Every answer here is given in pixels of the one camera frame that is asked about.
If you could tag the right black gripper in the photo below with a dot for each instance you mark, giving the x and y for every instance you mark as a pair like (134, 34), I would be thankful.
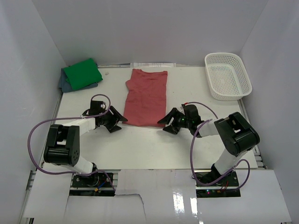
(167, 120)

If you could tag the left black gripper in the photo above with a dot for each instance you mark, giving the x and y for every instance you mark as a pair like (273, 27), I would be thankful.
(116, 116)

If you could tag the red t-shirt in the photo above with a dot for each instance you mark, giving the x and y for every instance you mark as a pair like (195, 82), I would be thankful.
(146, 99)

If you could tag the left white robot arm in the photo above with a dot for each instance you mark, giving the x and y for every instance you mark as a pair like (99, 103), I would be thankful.
(63, 141)

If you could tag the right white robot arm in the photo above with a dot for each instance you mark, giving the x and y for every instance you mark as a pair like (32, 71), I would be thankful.
(236, 133)

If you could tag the green folded t-shirt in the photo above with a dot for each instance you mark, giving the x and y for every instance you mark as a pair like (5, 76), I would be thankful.
(82, 74)

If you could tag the white paper sheets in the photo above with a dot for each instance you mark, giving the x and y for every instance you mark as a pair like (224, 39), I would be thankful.
(152, 65)

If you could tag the blue folded t-shirt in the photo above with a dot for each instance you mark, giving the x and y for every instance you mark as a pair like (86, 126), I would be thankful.
(66, 87)

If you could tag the white plastic basket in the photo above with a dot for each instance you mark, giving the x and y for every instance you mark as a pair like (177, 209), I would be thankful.
(227, 76)

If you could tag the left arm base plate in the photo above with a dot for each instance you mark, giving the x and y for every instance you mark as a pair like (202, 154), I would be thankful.
(95, 185)

